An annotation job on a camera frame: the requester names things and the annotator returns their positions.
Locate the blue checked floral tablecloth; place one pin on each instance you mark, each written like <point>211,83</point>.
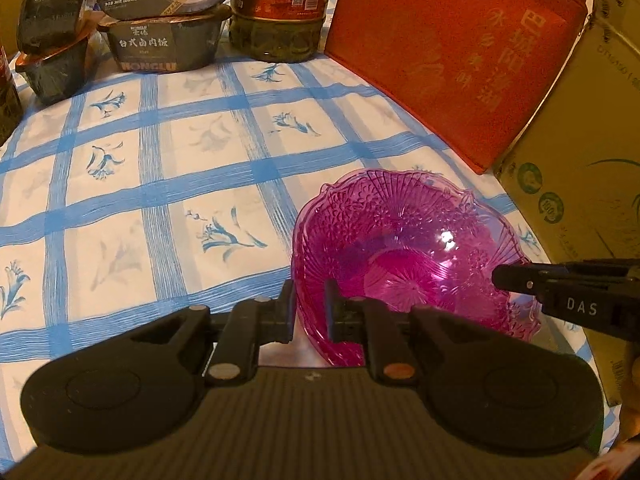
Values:
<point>150,185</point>

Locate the tilted dark instant meal box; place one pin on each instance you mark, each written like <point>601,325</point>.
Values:
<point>50,5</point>

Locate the large cardboard box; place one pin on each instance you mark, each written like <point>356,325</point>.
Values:
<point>590,135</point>

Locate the pink transparent plastic plate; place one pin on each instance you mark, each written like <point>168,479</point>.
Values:
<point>425,240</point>

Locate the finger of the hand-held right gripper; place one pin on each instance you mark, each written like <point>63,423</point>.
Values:
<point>515,278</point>

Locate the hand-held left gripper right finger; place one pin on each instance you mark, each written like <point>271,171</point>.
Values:
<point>332,310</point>

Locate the dark instant meal box white print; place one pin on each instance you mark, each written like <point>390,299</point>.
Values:
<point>160,45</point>

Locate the cooking oil bottle red label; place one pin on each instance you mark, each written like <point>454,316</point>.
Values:
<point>7,95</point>
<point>280,0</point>

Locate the red fabric tote bag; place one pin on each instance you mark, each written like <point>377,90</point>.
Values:
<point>450,60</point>

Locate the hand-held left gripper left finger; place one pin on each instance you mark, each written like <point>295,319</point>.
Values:
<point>287,310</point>

